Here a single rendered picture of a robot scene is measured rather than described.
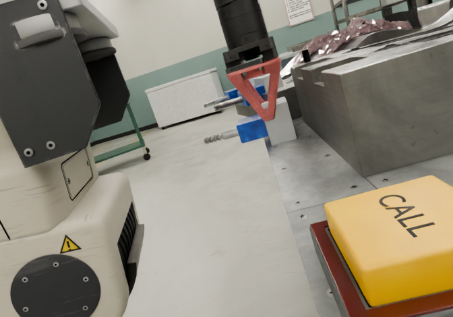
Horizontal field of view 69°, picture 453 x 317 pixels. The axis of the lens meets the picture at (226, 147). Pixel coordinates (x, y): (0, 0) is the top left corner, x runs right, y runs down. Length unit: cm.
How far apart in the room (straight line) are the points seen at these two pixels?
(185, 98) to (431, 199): 699
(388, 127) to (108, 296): 38
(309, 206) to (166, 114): 708
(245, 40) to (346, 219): 31
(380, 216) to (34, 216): 38
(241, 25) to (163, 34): 765
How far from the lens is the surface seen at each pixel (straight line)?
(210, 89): 695
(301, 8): 763
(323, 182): 31
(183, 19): 795
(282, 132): 45
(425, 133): 31
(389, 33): 68
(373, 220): 17
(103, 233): 44
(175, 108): 722
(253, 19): 45
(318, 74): 38
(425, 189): 19
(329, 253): 18
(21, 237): 47
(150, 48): 819
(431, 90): 30
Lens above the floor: 92
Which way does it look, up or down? 14 degrees down
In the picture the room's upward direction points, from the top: 18 degrees counter-clockwise
